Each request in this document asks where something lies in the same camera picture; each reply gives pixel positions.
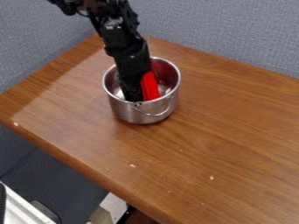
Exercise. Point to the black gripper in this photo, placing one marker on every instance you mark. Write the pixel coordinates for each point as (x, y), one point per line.
(115, 22)

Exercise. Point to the metal pot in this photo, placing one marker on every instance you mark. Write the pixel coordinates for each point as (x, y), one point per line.
(146, 112)

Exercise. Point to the red block object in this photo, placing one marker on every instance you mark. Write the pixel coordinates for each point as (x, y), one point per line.
(150, 86)

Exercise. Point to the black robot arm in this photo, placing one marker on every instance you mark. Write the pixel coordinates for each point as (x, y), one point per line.
(72, 7)

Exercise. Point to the white object under table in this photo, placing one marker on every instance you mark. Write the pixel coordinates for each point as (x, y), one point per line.
(110, 211)

